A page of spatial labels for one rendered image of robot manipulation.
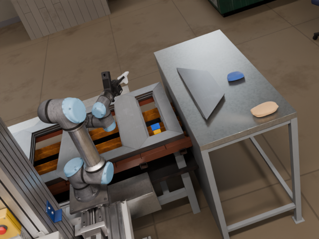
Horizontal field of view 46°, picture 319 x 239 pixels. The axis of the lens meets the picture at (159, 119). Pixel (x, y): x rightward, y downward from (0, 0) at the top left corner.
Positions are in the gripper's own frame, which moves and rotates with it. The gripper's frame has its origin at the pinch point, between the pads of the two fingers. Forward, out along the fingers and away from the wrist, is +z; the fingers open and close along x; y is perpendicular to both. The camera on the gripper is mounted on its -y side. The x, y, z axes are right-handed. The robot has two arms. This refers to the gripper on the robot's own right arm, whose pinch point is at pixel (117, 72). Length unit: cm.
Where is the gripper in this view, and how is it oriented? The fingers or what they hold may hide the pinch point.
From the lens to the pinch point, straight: 226.2
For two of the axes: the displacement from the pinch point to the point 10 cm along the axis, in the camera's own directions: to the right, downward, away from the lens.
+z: 2.5, -6.5, 7.2
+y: 3.8, 7.5, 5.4
